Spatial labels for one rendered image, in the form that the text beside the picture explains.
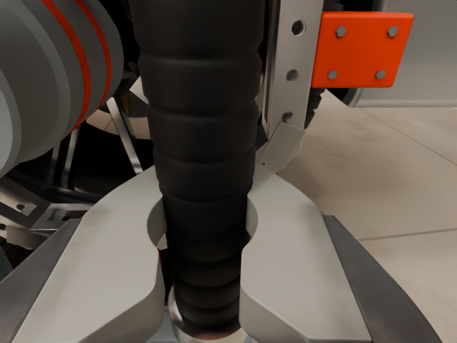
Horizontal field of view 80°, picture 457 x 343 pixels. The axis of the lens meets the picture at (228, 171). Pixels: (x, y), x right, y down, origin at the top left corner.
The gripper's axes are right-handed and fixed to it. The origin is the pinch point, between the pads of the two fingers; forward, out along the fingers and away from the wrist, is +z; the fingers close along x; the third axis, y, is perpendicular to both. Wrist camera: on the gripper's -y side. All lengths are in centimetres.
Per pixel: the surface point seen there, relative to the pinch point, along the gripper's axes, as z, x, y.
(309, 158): 152, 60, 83
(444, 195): 108, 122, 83
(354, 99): 33.5, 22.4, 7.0
